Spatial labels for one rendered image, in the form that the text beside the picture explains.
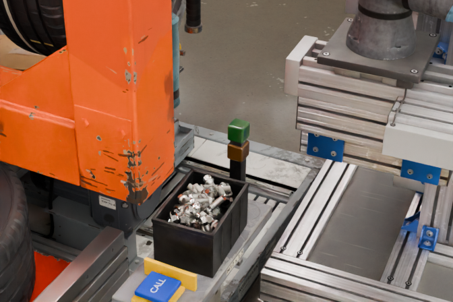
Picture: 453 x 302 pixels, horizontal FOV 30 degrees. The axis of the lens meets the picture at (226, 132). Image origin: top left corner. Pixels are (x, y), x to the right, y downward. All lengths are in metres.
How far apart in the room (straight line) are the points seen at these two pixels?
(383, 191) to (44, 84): 1.08
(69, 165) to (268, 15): 2.24
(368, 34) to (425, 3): 0.15
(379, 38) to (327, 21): 2.16
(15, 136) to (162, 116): 0.35
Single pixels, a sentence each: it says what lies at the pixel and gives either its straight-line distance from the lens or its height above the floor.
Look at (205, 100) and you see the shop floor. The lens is 3.28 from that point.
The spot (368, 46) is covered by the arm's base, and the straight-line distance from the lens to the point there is 1.83.
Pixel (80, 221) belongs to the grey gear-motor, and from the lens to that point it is 2.31.
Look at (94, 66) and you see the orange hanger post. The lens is 1.73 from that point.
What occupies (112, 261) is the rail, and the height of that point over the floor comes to 0.34.
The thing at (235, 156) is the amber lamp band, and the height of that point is 0.58.
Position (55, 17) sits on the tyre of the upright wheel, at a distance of 2.12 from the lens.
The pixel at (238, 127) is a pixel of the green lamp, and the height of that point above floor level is 0.66.
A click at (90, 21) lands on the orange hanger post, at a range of 1.69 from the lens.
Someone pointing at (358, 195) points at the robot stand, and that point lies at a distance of 2.45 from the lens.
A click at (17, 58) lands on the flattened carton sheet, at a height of 0.01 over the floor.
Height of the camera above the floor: 1.64
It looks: 32 degrees down
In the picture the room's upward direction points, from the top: 1 degrees clockwise
